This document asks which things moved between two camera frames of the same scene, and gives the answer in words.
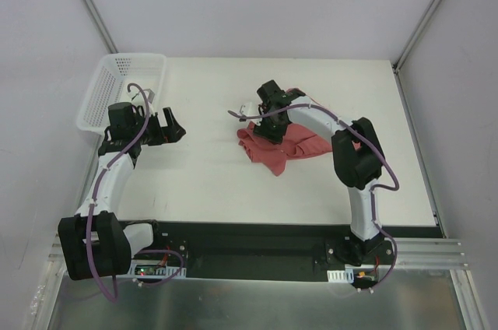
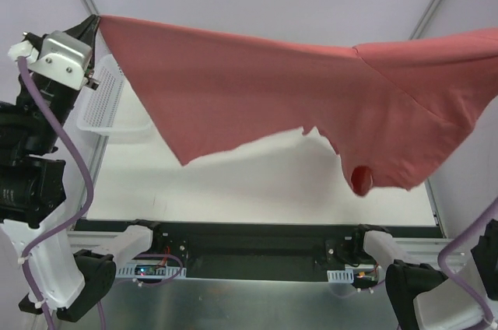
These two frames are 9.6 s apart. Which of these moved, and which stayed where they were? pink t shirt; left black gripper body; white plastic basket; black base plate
Moved: pink t shirt; left black gripper body
Stayed: black base plate; white plastic basket
